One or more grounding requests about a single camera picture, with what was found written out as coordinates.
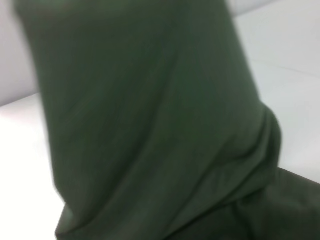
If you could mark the dark green FREE T-shirt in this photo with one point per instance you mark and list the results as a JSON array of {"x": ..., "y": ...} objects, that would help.
[{"x": 155, "y": 125}]

